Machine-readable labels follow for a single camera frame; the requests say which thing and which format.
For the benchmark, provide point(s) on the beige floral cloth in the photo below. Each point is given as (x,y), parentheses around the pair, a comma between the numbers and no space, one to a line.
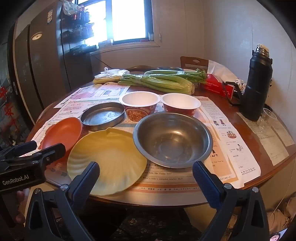
(279,220)

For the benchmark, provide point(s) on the red paper noodle bowl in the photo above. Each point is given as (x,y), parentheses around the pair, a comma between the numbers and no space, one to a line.
(180,102)
(138,99)

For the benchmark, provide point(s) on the printed paper sheet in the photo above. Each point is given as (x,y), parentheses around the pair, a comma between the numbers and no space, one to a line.
(272,143)

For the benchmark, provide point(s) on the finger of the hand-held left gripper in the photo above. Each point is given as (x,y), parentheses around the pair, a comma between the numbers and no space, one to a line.
(50,151)
(20,148)

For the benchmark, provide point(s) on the celery bunch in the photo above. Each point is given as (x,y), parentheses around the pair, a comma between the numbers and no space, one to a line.
(161,83)

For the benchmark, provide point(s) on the curved-back wooden chair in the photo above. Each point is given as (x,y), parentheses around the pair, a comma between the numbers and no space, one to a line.
(138,67)

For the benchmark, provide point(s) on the person's left hand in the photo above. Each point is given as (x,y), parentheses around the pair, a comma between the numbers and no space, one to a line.
(22,195)

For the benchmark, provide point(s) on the yellow scalloped plate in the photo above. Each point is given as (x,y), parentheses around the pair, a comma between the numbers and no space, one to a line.
(111,157)

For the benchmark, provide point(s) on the plastic bag of yellow noodles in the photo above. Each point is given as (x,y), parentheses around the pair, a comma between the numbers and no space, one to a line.
(104,80)

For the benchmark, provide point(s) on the red tissue box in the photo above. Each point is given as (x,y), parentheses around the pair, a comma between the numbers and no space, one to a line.
(212,85)

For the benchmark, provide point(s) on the white plate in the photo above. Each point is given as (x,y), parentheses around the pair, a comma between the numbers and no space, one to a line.
(189,70)

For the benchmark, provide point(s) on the small carton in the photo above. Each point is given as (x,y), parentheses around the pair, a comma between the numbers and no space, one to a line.
(151,37)

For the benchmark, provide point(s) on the large steel bowl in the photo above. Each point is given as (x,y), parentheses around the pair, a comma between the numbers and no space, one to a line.
(171,139)

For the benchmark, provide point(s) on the patterned white mug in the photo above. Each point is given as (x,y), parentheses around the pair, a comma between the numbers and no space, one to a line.
(239,84)

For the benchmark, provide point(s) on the shallow round metal plate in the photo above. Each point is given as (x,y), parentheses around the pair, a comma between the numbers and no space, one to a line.
(101,115)

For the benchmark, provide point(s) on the window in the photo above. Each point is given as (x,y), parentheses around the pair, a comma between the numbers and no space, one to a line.
(129,20)

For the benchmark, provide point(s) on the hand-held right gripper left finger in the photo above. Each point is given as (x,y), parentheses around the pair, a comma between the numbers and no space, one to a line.
(89,176)

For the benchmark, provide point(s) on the large printed newspaper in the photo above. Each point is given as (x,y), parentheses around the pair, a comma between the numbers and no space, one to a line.
(222,139)

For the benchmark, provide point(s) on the small steel bowl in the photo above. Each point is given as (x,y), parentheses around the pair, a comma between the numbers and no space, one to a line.
(170,68)

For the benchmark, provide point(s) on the wooden chair with cutout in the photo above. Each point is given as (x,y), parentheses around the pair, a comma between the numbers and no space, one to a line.
(185,61)

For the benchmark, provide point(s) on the orange plate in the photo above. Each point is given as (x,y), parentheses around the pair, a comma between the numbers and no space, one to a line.
(62,134)

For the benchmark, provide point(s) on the small colourful newspaper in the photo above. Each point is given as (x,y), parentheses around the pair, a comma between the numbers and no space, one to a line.
(92,92)

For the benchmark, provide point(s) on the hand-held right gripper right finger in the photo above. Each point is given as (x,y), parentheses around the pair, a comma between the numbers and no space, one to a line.
(205,180)

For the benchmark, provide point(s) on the clear plastic cup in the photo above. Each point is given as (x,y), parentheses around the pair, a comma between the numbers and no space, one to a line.
(266,122)

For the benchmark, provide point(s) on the black thermos flask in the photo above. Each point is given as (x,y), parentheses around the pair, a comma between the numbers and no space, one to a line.
(256,92)

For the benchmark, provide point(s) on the brown refrigerator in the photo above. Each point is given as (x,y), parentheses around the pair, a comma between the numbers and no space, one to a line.
(46,58)

